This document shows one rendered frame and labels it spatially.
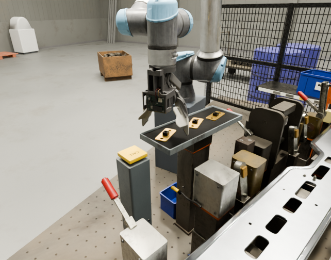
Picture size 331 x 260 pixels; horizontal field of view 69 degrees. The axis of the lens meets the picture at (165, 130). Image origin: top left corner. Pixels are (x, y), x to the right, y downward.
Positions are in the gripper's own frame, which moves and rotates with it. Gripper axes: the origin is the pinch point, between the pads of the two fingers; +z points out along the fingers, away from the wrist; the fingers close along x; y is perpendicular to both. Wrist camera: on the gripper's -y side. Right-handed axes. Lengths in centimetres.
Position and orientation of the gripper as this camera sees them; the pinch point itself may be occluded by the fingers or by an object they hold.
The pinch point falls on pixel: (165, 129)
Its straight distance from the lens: 74.8
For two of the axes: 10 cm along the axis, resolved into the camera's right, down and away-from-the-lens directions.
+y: -4.2, 4.0, -8.1
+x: 9.1, 1.9, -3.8
